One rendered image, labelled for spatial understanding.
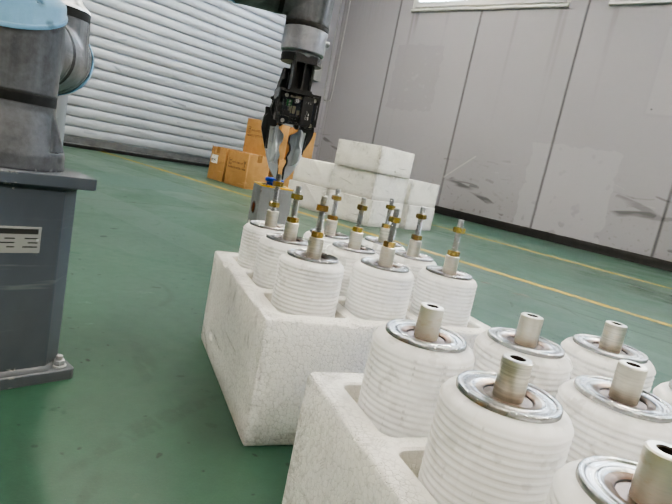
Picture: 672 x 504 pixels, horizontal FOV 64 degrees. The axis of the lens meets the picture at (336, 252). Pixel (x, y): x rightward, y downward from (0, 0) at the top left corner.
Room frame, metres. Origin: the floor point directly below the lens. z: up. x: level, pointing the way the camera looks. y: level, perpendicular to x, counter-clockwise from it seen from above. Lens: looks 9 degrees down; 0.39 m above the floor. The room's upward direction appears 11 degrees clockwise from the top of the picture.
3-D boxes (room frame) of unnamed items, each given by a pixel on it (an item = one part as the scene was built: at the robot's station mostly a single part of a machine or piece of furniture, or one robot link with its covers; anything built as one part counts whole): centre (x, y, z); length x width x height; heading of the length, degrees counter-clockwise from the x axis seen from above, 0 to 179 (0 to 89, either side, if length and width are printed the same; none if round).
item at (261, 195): (1.15, 0.16, 0.16); 0.07 x 0.07 x 0.31; 24
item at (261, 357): (0.92, -0.03, 0.09); 0.39 x 0.39 x 0.18; 24
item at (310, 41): (0.97, 0.12, 0.57); 0.08 x 0.08 x 0.05
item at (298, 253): (0.76, 0.03, 0.25); 0.08 x 0.08 x 0.01
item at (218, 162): (5.03, 1.12, 0.15); 0.30 x 0.24 x 0.30; 138
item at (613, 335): (0.58, -0.31, 0.26); 0.02 x 0.02 x 0.03
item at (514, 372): (0.37, -0.14, 0.26); 0.02 x 0.02 x 0.03
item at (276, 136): (0.96, 0.14, 0.39); 0.06 x 0.03 x 0.09; 17
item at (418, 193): (4.21, -0.41, 0.27); 0.39 x 0.39 x 0.18; 51
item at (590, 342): (0.58, -0.31, 0.25); 0.08 x 0.08 x 0.01
